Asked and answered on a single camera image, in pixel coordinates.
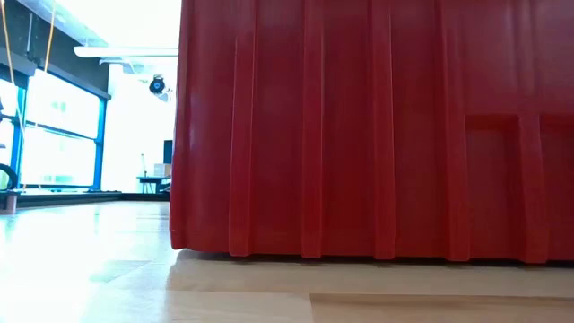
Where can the red plastic bin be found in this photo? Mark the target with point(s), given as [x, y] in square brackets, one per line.
[359, 134]

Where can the black monitor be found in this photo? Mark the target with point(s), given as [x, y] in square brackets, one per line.
[167, 152]

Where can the cardboard box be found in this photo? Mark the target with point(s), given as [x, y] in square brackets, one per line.
[162, 170]

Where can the dark distant desk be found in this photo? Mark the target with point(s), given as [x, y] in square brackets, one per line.
[152, 178]

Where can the black round ceiling device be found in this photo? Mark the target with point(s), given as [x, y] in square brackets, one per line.
[157, 85]

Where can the white ceiling light bar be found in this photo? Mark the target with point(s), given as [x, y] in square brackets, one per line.
[125, 51]

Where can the small brown block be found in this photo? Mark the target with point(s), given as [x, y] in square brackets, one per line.
[11, 204]

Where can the metal window frame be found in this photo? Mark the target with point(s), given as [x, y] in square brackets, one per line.
[99, 143]

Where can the black aluminium table frame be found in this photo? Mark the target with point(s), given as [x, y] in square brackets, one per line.
[89, 197]

